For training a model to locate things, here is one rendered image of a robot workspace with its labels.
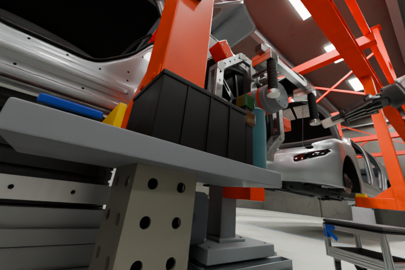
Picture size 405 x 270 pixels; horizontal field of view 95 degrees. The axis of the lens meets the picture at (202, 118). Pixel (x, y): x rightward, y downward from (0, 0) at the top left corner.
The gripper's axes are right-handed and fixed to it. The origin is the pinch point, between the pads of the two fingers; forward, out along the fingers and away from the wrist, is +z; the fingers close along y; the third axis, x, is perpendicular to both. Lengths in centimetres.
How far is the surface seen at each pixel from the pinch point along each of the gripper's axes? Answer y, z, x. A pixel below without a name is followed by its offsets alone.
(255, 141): 20.0, 22.6, 4.8
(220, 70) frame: 28.9, 25.5, -29.9
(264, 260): -12, 50, 43
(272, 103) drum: 8.6, 16.0, -14.2
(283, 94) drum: 3.2, 11.3, -19.6
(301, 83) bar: -5.9, 4.1, -26.7
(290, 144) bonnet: -350, 124, -140
